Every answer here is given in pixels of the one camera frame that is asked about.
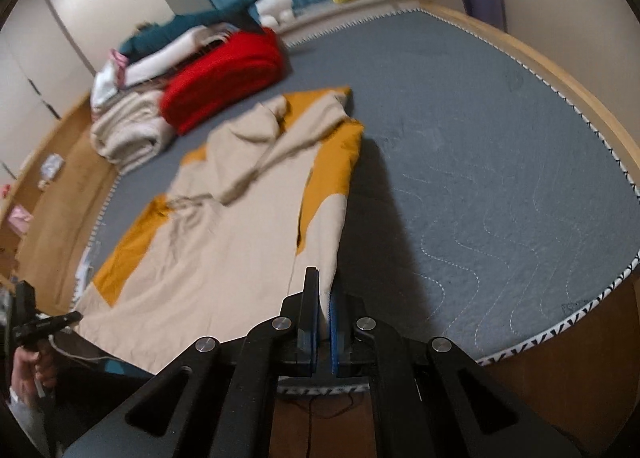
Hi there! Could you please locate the wooden bed frame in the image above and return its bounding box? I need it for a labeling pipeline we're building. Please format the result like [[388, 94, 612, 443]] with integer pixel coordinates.
[[0, 3, 640, 458]]

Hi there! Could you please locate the white folded quilt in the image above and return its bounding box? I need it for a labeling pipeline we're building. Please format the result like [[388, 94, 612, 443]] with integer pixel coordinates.
[[90, 88, 177, 175]]

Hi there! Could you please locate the teal shark plush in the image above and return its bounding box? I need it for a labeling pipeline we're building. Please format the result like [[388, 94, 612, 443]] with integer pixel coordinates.
[[119, 0, 262, 57]]

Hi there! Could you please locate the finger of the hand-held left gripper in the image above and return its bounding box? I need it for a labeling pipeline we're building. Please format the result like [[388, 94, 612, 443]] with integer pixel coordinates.
[[35, 311, 83, 336]]

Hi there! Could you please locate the dark patterned cloth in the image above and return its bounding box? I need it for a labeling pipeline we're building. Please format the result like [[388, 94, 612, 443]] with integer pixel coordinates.
[[192, 24, 266, 59]]

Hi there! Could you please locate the person's left hand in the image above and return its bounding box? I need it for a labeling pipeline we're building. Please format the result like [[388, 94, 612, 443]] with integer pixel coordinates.
[[10, 337, 59, 401]]

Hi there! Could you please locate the white plush toy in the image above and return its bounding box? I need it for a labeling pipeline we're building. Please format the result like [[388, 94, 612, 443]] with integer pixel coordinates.
[[255, 0, 297, 30]]

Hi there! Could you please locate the purple bag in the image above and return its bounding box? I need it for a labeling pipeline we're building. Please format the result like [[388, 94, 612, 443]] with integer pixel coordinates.
[[456, 0, 509, 32]]

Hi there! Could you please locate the beige and orange hooded jacket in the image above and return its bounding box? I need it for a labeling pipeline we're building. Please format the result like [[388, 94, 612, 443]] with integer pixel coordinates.
[[75, 85, 366, 375]]

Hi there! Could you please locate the tissue box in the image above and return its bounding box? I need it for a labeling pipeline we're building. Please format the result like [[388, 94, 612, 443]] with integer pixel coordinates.
[[40, 154, 67, 180]]

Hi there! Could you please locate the black cable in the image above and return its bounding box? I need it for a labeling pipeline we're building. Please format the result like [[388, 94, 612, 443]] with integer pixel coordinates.
[[304, 389, 364, 458]]

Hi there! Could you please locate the person's left forearm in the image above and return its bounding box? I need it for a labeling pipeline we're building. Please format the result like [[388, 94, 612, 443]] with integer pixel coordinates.
[[5, 385, 57, 458]]

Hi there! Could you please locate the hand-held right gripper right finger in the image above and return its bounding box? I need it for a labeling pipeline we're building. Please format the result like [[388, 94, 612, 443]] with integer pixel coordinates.
[[329, 288, 584, 458]]

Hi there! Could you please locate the white wardrobe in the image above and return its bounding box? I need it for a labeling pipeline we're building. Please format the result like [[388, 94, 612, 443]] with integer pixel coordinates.
[[0, 0, 174, 174]]

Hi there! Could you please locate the grey quilted mattress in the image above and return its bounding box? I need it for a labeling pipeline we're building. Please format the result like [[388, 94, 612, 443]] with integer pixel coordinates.
[[75, 8, 640, 396]]

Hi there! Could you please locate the pink box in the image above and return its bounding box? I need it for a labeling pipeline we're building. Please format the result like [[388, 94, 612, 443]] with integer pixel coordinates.
[[7, 205, 34, 235]]

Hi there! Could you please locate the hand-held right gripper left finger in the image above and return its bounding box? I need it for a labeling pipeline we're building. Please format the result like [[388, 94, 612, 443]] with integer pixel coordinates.
[[62, 267, 321, 458]]

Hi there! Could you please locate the red folded blanket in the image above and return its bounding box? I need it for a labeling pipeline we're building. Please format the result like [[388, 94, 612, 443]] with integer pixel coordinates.
[[161, 29, 286, 137]]

